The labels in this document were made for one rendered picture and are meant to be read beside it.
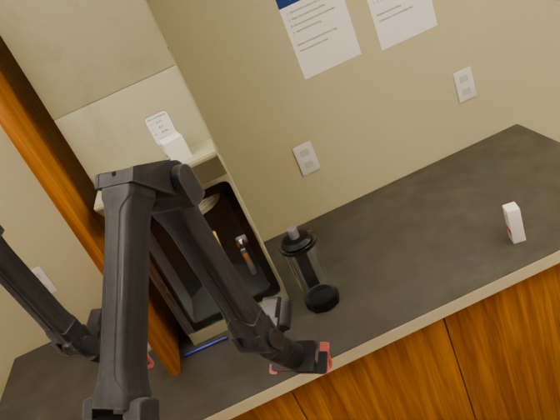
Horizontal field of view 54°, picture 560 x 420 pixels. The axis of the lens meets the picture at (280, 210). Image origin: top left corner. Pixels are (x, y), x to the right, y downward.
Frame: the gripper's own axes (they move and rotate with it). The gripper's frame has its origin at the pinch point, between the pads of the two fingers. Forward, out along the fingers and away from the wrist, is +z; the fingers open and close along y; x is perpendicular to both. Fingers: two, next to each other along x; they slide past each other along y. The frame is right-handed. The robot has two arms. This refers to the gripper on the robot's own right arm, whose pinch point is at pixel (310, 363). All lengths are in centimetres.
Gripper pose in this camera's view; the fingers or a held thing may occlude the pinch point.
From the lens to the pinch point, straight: 130.1
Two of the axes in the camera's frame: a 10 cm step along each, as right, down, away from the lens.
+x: -0.9, 9.0, -4.4
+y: -8.8, 1.4, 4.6
